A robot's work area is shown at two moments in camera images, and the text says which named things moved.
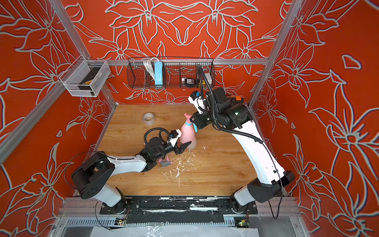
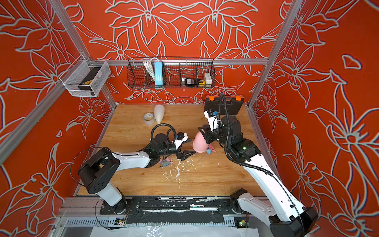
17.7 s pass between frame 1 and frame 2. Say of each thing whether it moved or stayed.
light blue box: stayed
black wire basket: stayed
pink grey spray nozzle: stayed
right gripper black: moved
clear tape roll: stayed
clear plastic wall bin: stayed
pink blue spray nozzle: moved
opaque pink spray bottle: moved
